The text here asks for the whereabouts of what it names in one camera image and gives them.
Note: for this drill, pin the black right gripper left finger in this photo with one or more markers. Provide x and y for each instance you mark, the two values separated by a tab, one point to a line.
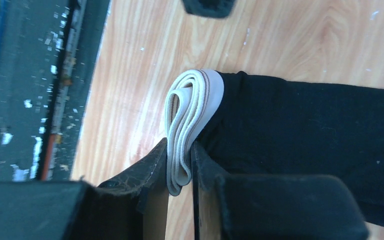
132	205

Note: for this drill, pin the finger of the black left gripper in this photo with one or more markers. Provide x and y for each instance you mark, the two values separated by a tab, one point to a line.
216	9

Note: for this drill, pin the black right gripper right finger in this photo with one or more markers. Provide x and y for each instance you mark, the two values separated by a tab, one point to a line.
270	206

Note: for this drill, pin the black underwear cream waistband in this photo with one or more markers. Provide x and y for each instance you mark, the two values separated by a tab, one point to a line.
263	124

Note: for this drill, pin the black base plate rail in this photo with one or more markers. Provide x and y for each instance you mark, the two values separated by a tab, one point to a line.
48	53

